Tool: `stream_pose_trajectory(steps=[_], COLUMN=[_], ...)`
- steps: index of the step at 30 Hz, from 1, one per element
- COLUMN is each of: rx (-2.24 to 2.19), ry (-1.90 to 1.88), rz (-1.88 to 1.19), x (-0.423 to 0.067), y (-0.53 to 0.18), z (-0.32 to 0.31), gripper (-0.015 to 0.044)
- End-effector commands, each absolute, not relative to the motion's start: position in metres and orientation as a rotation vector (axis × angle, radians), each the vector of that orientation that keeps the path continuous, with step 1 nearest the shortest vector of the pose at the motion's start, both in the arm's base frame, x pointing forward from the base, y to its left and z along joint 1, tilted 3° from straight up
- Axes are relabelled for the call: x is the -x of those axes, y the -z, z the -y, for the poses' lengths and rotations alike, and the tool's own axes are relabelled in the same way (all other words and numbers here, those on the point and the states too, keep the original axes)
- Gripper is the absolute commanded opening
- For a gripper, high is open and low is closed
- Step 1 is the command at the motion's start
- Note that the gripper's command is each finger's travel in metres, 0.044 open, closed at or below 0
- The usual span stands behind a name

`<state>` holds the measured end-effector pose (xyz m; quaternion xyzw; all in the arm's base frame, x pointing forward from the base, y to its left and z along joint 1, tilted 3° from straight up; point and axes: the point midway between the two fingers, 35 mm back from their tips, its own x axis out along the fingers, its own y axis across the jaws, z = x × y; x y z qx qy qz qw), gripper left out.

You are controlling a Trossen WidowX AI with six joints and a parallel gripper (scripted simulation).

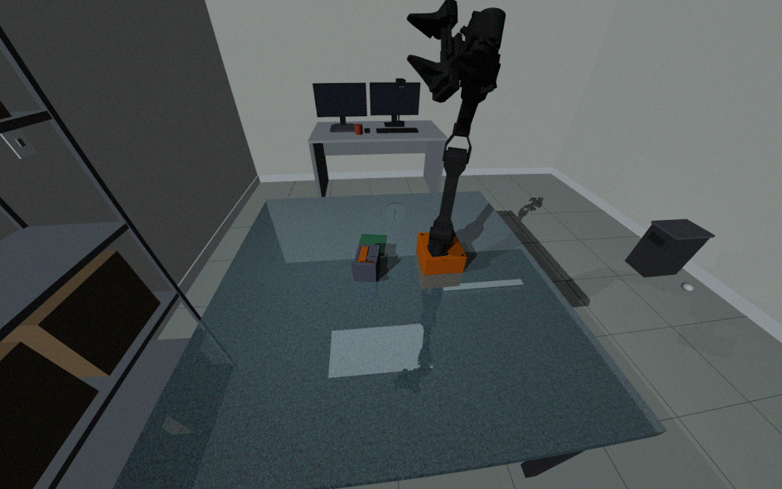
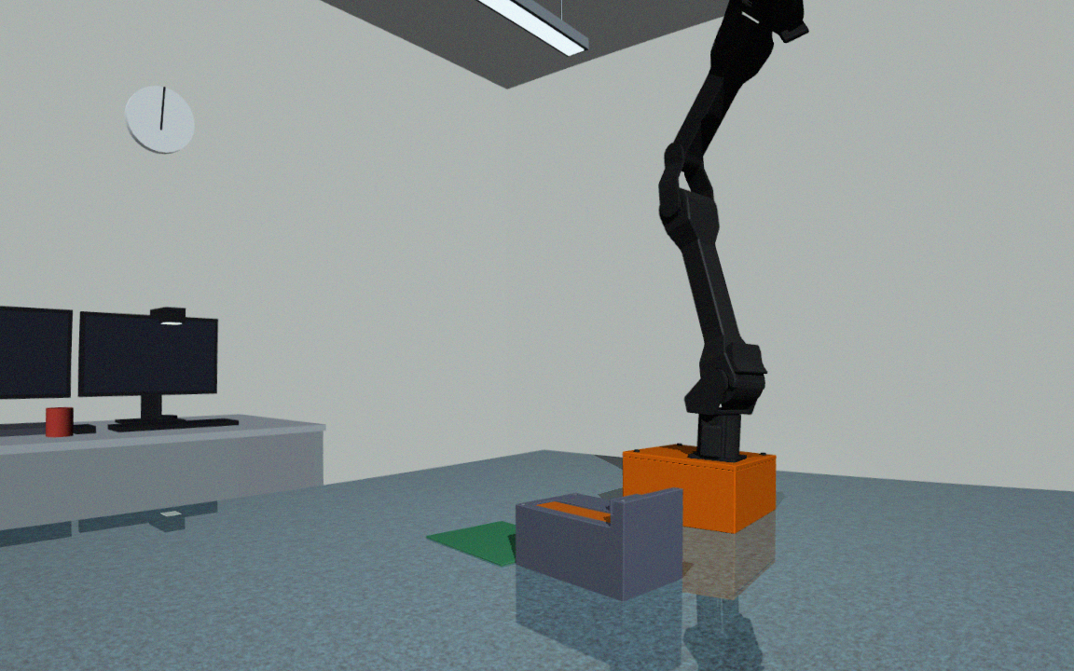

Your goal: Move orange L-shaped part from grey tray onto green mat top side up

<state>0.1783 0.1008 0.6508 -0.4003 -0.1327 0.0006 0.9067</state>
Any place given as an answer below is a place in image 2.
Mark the orange l-shaped part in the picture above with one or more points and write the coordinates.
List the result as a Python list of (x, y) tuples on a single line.
[(566, 508)]

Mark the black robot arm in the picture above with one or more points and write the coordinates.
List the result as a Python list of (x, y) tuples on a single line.
[(731, 371)]

